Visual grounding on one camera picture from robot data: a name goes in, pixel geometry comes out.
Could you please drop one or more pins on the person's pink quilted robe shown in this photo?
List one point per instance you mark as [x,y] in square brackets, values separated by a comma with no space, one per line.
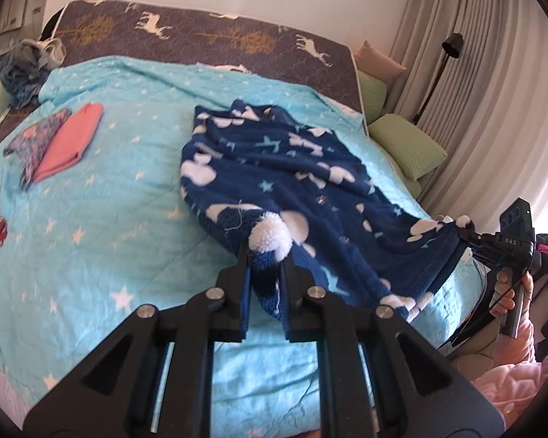
[516,383]

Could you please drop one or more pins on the pile of denim clothes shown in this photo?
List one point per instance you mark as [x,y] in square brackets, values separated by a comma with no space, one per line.
[23,70]

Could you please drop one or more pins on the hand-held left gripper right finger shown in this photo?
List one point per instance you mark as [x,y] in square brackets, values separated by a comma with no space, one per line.
[284,310]

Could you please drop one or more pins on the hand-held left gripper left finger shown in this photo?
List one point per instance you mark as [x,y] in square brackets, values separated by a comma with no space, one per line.
[245,301]

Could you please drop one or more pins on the grey pleated curtain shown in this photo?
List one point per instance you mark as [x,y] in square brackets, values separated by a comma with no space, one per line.
[493,100]

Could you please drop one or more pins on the black floor lamp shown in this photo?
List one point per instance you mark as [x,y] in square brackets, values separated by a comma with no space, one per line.
[452,44]

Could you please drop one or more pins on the light blue star blanket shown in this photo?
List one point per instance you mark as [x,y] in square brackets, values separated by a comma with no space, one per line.
[96,237]

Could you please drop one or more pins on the folded pink cloth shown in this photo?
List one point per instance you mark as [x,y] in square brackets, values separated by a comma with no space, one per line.
[71,141]

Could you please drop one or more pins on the person's right hand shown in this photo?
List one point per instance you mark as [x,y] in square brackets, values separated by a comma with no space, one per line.
[502,296]

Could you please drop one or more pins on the plump green pillow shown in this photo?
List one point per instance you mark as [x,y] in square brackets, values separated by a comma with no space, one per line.
[406,143]

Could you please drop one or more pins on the navy fleece pajama top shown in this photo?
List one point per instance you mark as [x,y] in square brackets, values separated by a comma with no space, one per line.
[278,169]

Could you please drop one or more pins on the folded floral cloth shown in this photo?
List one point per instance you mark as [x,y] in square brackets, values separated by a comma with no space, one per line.
[34,141]

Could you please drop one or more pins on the framed wall mirror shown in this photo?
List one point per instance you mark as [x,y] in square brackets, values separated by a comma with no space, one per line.
[13,9]

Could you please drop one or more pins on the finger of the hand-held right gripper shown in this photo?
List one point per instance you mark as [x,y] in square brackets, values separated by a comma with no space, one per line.
[468,237]

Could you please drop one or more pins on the pink pillow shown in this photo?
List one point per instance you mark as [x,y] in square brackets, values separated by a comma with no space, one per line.
[376,61]

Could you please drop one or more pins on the flat green pillow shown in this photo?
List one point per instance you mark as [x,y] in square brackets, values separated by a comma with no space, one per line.
[374,96]

